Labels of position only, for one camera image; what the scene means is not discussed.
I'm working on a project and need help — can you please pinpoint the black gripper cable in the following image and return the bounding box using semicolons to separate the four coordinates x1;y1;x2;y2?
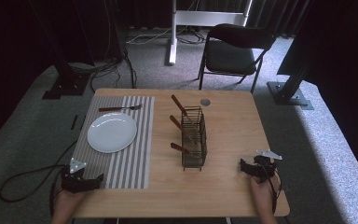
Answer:
0;139;79;218
259;162;283;216

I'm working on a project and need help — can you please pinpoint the white round plate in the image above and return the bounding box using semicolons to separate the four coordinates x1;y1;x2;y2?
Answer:
87;112;138;154

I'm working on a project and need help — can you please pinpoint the dark curtain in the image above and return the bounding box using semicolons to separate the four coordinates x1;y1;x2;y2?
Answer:
276;0;358;185
0;0;126;154

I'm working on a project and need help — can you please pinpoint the light floor cable bundle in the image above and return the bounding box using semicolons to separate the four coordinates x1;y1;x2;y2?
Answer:
125;25;207;47

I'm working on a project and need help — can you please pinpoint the black wire cutlery basket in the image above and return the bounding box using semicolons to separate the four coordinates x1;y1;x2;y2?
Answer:
181;105;208;172

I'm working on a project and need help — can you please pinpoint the black metal stand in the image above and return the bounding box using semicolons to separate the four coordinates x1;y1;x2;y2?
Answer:
27;0;91;101

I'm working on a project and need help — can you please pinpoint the black floor cable bundle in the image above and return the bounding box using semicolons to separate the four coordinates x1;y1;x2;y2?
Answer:
68;46;138;93

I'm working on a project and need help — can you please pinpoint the person's right hand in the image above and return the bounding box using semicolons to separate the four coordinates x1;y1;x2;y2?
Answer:
249;175;282;217

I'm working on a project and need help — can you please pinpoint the fork with wooden handle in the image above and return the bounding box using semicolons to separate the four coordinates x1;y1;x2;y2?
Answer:
98;104;144;113

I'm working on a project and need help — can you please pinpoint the wooden handled utensil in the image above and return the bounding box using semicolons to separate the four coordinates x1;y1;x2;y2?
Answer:
171;94;190;119
169;114;198;145
170;142;191;154

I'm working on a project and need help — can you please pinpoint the white metal stand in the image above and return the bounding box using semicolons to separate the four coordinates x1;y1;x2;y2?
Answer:
167;0;254;66

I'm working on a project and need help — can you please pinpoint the black folding chair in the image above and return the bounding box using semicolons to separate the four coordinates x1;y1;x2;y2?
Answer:
198;23;277;94

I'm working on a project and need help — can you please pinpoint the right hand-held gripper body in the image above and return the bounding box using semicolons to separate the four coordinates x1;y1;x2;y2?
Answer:
251;149;283;185

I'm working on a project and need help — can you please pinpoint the person's left hand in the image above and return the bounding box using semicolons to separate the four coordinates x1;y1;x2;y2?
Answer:
54;188;88;217

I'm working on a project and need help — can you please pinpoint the grey striped placemat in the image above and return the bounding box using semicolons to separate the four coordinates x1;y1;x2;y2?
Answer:
70;95;156;189

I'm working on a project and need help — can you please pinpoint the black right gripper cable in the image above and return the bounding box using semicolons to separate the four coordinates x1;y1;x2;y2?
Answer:
259;162;283;216

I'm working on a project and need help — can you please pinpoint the black stand with grey base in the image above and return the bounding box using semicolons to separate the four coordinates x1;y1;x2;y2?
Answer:
267;46;315;111

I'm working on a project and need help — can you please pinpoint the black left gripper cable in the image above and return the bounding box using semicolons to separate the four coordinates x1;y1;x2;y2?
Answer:
0;139;79;218

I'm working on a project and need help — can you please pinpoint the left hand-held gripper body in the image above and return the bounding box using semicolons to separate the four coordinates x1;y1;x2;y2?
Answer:
60;157;91;194

